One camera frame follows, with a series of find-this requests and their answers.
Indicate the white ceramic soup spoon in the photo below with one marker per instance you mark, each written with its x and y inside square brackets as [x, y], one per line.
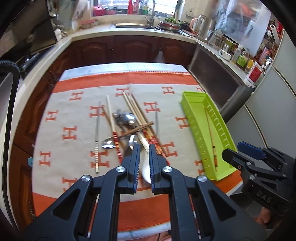
[145, 171]

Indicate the steel kitchen sink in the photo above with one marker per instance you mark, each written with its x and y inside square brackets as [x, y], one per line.
[131, 26]

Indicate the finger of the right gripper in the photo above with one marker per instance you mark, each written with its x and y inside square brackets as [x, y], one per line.
[242, 163]
[271, 156]

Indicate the white electric kettle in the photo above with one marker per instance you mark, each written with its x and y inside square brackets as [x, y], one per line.
[202, 25]

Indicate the steel countertop oven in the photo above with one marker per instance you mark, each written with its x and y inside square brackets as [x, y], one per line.
[226, 86]

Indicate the red labelled jar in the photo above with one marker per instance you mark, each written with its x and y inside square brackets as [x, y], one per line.
[255, 74]

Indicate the wooden handled small spoon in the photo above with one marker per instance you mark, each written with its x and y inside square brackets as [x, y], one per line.
[124, 136]

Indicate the steel basin with vegetables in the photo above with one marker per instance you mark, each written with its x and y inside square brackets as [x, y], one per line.
[170, 24]

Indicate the orange beige H-pattern cloth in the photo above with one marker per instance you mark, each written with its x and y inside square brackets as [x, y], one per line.
[76, 137]

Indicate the white bowl on counter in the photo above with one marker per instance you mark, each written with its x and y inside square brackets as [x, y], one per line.
[225, 55]

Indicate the bamboo chopstick red band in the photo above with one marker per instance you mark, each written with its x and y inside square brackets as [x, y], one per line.
[113, 130]

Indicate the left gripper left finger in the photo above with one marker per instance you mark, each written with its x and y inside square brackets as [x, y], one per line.
[88, 210]

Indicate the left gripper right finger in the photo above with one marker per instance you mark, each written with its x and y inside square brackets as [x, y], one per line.
[199, 210]

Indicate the person right hand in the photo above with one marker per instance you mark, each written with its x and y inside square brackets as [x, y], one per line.
[268, 219]

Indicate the green plastic utensil tray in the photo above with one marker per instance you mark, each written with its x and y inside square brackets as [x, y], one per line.
[193, 105]

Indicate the green oil bottle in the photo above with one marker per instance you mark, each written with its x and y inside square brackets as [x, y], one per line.
[243, 59]

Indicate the steel kitchen faucet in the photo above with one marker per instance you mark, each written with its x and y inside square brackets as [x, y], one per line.
[150, 21]

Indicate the bamboo chopstick red end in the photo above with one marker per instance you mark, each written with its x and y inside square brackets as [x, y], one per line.
[125, 95]

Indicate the dark wood long chopstick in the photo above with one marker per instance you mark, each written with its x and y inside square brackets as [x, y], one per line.
[152, 133]

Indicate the bamboo chopstick patterned end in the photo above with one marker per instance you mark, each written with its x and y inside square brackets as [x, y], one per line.
[140, 118]

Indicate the steel fork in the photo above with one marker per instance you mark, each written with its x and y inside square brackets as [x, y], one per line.
[120, 121]

